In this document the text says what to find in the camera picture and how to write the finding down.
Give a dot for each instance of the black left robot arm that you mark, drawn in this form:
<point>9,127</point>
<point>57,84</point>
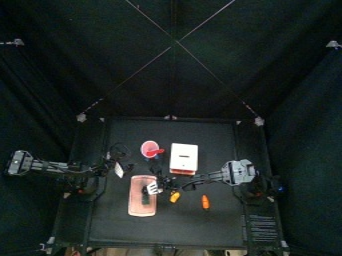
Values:
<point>45,165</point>

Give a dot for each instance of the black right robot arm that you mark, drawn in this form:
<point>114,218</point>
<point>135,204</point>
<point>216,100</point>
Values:
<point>238,171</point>

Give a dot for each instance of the white left gripper plate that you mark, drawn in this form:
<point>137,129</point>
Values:
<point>119,170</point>

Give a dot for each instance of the pink rectangular tray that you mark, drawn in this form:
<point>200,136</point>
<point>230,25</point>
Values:
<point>138,206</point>

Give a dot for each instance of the yellow orange toy food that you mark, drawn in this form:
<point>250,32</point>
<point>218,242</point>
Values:
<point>174,197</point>

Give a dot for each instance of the red toy spoon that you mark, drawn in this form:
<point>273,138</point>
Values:
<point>155,152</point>

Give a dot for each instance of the red toy cup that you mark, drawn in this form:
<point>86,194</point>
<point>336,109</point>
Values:
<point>147,146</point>

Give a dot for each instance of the white box with red edge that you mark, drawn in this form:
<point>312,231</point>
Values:
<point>184,156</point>

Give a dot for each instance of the orange toy carrot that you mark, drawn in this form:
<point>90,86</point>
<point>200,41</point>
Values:
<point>205,202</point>

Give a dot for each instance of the white printed label sticker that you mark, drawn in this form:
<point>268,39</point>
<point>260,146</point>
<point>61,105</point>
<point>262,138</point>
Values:
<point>262,228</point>

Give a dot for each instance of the grey metal frame bracket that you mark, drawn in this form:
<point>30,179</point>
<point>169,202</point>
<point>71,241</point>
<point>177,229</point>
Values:
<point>81,117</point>
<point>333,44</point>
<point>170,117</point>
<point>50,240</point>
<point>284,245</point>
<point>17,42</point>
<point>260,121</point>

